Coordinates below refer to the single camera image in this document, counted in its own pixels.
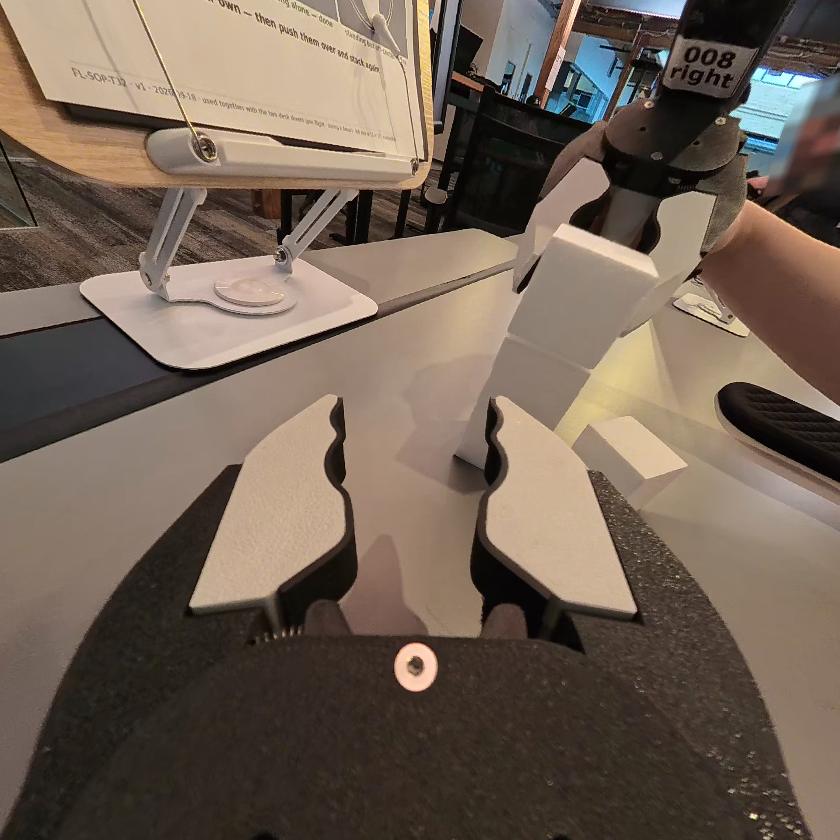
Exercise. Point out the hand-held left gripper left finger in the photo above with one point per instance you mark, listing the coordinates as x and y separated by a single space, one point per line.
275 518

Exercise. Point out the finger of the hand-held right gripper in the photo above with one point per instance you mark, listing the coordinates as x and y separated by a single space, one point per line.
564 197
686 243

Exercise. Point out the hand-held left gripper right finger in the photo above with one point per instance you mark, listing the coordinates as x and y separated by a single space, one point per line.
558 525

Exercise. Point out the person's right forearm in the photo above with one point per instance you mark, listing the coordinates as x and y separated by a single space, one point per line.
774 289

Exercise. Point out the white metal stand base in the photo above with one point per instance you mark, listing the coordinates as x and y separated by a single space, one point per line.
709 312

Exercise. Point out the wooden pillar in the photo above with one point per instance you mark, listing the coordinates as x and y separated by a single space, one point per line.
561 46

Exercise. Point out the black table leg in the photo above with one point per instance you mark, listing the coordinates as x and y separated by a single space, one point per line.
364 216

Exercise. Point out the black wrist rest pad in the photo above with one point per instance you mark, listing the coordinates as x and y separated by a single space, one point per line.
781 420

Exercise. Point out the wooden board document stand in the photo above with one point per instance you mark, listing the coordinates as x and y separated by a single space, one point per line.
229 321

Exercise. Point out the wooden table leg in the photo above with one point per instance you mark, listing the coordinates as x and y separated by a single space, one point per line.
266 203

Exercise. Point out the printed paper sheet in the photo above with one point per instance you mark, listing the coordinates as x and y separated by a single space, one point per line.
229 59

